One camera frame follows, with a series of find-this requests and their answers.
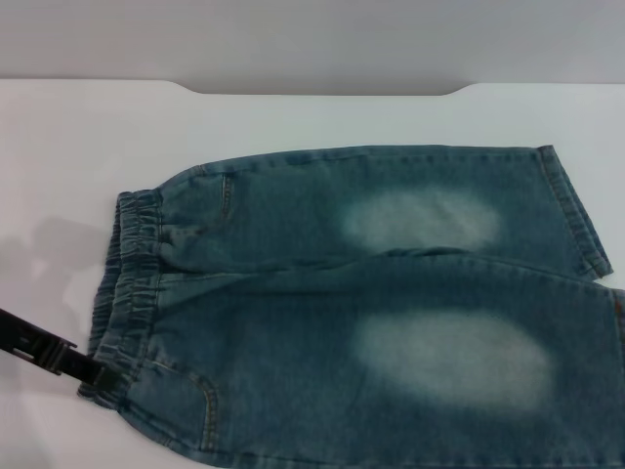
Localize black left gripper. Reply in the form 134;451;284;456
0;307;131;397

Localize blue denim shorts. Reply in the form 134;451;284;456
77;143;625;469

